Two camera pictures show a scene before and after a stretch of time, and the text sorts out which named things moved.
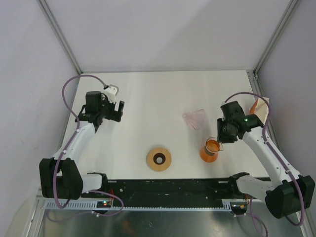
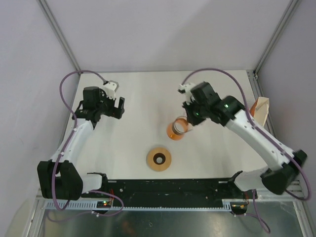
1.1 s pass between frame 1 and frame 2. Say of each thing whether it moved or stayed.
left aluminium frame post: stayed
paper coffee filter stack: stayed
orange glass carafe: moved
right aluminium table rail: stayed
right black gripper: moved
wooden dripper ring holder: stayed
